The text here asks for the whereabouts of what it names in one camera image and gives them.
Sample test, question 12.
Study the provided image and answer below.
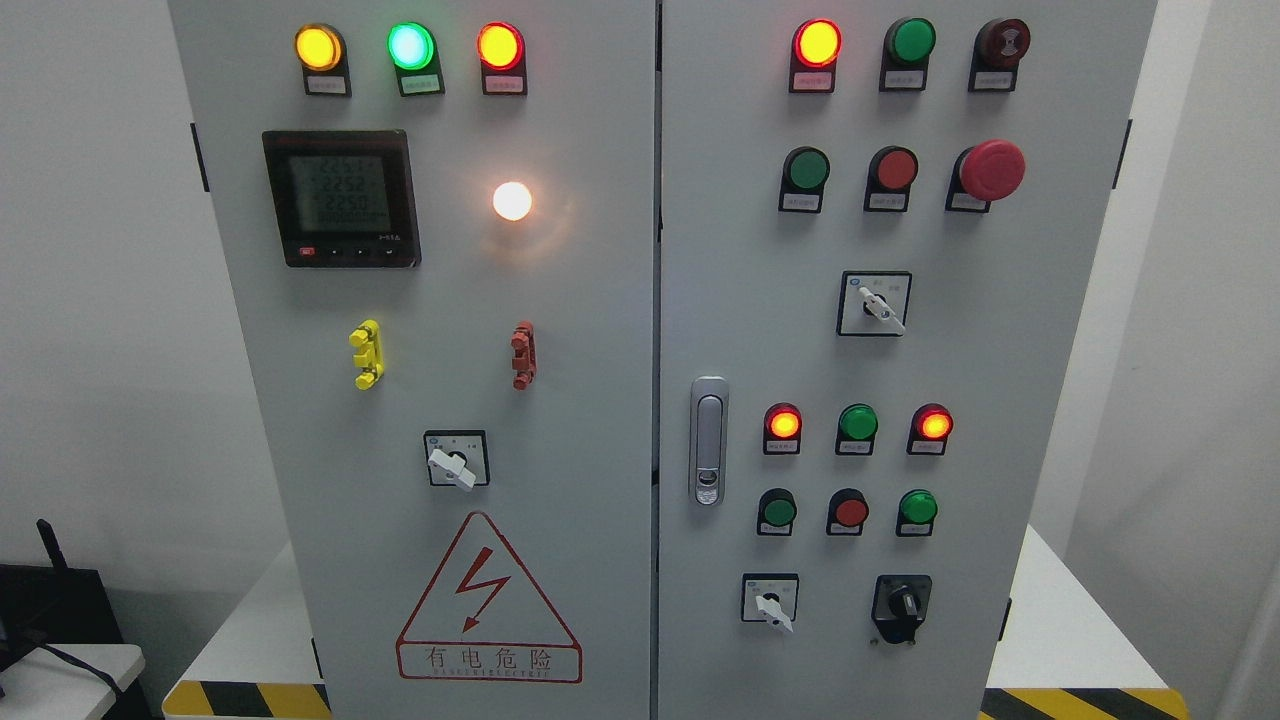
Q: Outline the white selector switch left door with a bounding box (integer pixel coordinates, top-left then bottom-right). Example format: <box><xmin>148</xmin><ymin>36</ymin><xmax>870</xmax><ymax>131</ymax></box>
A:
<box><xmin>422</xmin><ymin>429</ymin><xmax>490</xmax><ymax>492</ymax></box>

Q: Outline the red electric warning sticker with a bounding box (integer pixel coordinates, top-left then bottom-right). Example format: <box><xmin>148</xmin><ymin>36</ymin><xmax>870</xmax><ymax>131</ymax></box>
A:
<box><xmin>396</xmin><ymin>512</ymin><xmax>582</xmax><ymax>684</ymax></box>

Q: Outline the red indicator middle right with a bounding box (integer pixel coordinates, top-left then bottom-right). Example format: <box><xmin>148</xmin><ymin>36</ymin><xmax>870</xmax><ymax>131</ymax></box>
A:
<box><xmin>906</xmin><ymin>404</ymin><xmax>954</xmax><ymax>456</ymax></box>

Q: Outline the red lit indicator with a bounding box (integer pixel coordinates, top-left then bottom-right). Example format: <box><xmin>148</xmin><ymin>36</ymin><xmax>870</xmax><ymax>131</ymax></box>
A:
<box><xmin>762</xmin><ymin>402</ymin><xmax>803</xmax><ymax>456</ymax></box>
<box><xmin>788</xmin><ymin>18</ymin><xmax>844</xmax><ymax>94</ymax></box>

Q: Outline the white side table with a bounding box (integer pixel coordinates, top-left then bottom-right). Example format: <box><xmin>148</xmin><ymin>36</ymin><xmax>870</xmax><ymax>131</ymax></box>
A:
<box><xmin>1</xmin><ymin>644</ymin><xmax>145</xmax><ymax>719</ymax></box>

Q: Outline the grey left cabinet door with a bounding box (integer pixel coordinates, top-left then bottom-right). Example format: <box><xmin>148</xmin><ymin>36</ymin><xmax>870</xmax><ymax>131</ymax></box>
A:
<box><xmin>169</xmin><ymin>1</ymin><xmax>657</xmax><ymax>719</ymax></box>

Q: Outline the black rotary knob switch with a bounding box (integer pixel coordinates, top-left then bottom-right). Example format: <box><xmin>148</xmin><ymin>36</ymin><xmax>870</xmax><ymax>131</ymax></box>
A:
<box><xmin>870</xmin><ymin>574</ymin><xmax>932</xmax><ymax>644</ymax></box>

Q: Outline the red lit indicator top right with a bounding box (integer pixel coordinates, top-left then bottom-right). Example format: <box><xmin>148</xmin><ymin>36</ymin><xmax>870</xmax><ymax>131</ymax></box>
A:
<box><xmin>788</xmin><ymin>18</ymin><xmax>844</xmax><ymax>94</ymax></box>

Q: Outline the white selector switch upper right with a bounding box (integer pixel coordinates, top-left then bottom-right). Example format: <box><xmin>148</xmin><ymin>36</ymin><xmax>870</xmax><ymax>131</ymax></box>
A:
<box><xmin>836</xmin><ymin>270</ymin><xmax>913</xmax><ymax>337</ymax></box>

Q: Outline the green lit indicator light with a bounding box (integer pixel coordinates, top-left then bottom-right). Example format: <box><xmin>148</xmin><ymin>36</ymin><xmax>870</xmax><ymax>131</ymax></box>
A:
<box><xmin>387</xmin><ymin>22</ymin><xmax>445</xmax><ymax>97</ymax></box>

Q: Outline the yellow indicator light top left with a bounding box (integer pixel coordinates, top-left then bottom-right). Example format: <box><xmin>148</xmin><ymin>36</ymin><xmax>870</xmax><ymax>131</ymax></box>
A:
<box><xmin>294</xmin><ymin>23</ymin><xmax>351</xmax><ymax>97</ymax></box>

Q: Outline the green push button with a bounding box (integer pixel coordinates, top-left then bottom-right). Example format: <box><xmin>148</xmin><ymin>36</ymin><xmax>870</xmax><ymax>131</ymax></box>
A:
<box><xmin>895</xmin><ymin>488</ymin><xmax>940</xmax><ymax>537</ymax></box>
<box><xmin>777</xmin><ymin>146</ymin><xmax>831</xmax><ymax>214</ymax></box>
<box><xmin>756</xmin><ymin>488</ymin><xmax>797</xmax><ymax>536</ymax></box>

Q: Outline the black digital power meter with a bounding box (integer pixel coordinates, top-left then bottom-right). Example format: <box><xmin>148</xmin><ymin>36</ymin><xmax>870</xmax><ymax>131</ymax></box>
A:
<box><xmin>261</xmin><ymin>129</ymin><xmax>421</xmax><ymax>269</ymax></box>

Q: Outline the red-orange indicator light left door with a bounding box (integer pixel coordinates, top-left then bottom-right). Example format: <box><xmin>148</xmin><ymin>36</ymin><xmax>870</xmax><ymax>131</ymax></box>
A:
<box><xmin>476</xmin><ymin>20</ymin><xmax>529</xmax><ymax>96</ymax></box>

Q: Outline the black router with antenna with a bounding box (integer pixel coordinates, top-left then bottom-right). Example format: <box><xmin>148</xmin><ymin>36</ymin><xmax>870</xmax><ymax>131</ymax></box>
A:
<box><xmin>1</xmin><ymin>519</ymin><xmax>124</xmax><ymax>669</ymax></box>

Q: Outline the red lit indicator middle left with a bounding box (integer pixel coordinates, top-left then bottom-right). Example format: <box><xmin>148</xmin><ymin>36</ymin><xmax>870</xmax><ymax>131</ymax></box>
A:
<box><xmin>762</xmin><ymin>402</ymin><xmax>803</xmax><ymax>456</ymax></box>

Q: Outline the red push button lower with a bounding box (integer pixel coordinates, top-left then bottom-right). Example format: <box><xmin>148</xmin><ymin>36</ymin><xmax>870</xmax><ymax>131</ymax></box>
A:
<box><xmin>826</xmin><ymin>488</ymin><xmax>869</xmax><ymax>536</ymax></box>

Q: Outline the white platform with hazard stripes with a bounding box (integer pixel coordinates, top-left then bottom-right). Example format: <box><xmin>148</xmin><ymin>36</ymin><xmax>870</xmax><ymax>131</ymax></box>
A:
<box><xmin>163</xmin><ymin>529</ymin><xmax>1189</xmax><ymax>719</ymax></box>

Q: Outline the white selector switch lower right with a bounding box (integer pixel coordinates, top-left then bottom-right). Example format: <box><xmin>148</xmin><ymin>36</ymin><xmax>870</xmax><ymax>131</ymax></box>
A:
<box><xmin>740</xmin><ymin>573</ymin><xmax>800</xmax><ymax>634</ymax></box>

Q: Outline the dark red buzzer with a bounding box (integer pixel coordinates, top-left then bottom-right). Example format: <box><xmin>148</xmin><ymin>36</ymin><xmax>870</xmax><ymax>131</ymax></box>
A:
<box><xmin>968</xmin><ymin>18</ymin><xmax>1030</xmax><ymax>94</ymax></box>

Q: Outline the grey right cabinet door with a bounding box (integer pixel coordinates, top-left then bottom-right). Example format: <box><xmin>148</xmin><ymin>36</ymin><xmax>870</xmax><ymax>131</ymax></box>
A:
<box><xmin>655</xmin><ymin>1</ymin><xmax>1156</xmax><ymax>719</ymax></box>

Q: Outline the grey cabinet door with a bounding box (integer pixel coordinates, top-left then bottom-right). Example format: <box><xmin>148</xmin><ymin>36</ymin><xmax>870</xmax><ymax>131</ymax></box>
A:
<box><xmin>655</xmin><ymin>1</ymin><xmax>1156</xmax><ymax>719</ymax></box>
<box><xmin>169</xmin><ymin>1</ymin><xmax>657</xmax><ymax>719</ymax></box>

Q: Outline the green push button lower left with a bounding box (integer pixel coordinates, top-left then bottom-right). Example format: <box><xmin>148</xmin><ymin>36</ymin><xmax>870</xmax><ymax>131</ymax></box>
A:
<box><xmin>756</xmin><ymin>488</ymin><xmax>797</xmax><ymax>536</ymax></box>

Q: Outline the green indicator middle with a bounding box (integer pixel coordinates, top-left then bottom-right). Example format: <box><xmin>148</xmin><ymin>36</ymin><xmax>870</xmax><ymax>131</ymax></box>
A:
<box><xmin>835</xmin><ymin>404</ymin><xmax>879</xmax><ymax>456</ymax></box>

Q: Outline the silver door latch handle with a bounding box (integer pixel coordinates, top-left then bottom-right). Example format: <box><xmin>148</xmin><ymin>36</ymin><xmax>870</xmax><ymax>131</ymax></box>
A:
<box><xmin>689</xmin><ymin>375</ymin><xmax>730</xmax><ymax>507</ymax></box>

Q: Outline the white selector switch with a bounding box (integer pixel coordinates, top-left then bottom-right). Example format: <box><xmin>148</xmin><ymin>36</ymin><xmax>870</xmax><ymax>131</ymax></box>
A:
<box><xmin>836</xmin><ymin>270</ymin><xmax>913</xmax><ymax>337</ymax></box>
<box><xmin>740</xmin><ymin>573</ymin><xmax>800</xmax><ymax>634</ymax></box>

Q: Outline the black cable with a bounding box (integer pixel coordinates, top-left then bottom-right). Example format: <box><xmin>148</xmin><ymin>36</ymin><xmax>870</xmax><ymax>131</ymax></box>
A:
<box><xmin>0</xmin><ymin>625</ymin><xmax>125</xmax><ymax>700</ymax></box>

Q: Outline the red push button upper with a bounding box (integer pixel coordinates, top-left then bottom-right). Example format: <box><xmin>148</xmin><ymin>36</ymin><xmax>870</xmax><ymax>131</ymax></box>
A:
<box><xmin>863</xmin><ymin>145</ymin><xmax>919</xmax><ymax>213</ymax></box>

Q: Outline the green indicator top right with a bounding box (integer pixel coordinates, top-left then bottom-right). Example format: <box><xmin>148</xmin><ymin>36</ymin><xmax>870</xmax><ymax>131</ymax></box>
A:
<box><xmin>879</xmin><ymin>17</ymin><xmax>937</xmax><ymax>92</ymax></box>

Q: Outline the green push button lower right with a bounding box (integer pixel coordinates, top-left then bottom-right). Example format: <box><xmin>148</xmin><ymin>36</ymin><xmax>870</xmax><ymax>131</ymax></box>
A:
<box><xmin>895</xmin><ymin>488</ymin><xmax>940</xmax><ymax>537</ymax></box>

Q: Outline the white glowing lamp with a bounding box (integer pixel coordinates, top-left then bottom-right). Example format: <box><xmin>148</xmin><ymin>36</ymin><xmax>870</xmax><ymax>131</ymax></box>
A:
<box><xmin>492</xmin><ymin>181</ymin><xmax>534</xmax><ymax>222</ymax></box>

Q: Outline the red emergency stop button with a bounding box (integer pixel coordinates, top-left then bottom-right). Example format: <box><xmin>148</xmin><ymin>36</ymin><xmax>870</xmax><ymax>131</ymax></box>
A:
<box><xmin>945</xmin><ymin>138</ymin><xmax>1027</xmax><ymax>214</ymax></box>

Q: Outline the green push button upper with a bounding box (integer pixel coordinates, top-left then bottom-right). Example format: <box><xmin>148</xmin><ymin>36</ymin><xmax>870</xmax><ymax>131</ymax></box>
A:
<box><xmin>777</xmin><ymin>146</ymin><xmax>831</xmax><ymax>214</ymax></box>

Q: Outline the red push button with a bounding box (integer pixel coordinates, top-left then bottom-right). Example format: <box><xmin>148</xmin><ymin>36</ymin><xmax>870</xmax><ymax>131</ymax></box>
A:
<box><xmin>863</xmin><ymin>145</ymin><xmax>919</xmax><ymax>213</ymax></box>
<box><xmin>826</xmin><ymin>488</ymin><xmax>869</xmax><ymax>536</ymax></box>

